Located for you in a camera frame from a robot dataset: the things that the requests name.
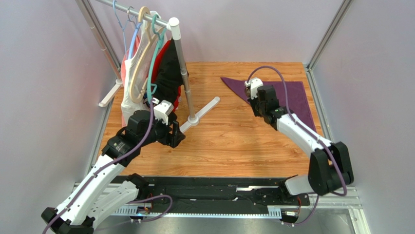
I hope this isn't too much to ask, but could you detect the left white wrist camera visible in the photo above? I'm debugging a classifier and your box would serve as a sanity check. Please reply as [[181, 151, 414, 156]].
[[152, 98, 174, 125]]

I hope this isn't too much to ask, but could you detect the slotted cable duct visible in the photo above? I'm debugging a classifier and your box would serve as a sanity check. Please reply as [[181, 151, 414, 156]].
[[112, 207, 283, 219]]

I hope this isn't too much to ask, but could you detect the light blue wire hanger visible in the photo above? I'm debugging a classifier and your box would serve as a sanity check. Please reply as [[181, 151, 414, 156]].
[[112, 0, 128, 54]]

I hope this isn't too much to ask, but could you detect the red garment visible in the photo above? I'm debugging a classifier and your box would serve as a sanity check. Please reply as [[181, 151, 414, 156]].
[[151, 40, 182, 111]]

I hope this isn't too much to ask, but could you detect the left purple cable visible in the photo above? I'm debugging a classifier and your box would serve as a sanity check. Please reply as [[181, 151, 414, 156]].
[[42, 97, 173, 234]]

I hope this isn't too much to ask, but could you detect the purple cloth napkin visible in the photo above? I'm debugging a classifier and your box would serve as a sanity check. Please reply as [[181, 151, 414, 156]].
[[221, 77, 316, 131]]

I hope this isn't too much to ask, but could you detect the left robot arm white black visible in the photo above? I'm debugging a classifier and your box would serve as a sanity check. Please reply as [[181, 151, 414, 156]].
[[41, 108, 186, 234]]

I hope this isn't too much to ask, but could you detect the aluminium frame rail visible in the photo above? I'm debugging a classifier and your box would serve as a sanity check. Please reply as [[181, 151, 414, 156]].
[[69, 181, 363, 210]]

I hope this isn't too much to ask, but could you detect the purple cable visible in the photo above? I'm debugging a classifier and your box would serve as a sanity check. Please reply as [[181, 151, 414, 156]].
[[42, 97, 173, 234], [246, 66, 348, 227]]

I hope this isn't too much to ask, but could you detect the pink garment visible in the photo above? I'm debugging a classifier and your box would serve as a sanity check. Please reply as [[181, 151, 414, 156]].
[[120, 36, 140, 127]]

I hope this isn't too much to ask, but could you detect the black garment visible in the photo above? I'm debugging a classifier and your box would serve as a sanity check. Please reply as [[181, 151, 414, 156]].
[[152, 39, 189, 104]]

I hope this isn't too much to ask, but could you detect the white grey clothes rack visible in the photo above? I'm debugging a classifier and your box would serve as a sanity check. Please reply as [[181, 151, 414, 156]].
[[87, 0, 221, 133]]

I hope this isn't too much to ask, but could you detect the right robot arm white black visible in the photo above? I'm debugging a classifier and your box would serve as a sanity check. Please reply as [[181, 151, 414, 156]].
[[245, 85, 354, 197]]

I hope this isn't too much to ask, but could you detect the white tank top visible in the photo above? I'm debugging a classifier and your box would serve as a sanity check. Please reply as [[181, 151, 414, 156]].
[[121, 39, 163, 131]]

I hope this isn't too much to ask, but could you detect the blue plastic hanger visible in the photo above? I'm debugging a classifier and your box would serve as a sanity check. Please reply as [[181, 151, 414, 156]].
[[127, 22, 142, 59]]

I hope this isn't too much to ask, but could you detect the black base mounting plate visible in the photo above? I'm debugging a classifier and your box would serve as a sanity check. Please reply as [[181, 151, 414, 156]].
[[138, 176, 310, 214]]

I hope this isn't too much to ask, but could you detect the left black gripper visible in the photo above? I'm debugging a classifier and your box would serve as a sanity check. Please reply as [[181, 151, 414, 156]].
[[139, 112, 186, 148]]

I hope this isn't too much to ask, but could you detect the teal plastic hanger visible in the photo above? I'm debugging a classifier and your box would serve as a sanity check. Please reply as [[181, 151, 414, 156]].
[[147, 14, 166, 105]]

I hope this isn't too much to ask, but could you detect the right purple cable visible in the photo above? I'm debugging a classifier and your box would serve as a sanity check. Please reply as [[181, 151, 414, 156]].
[[246, 66, 348, 227]]

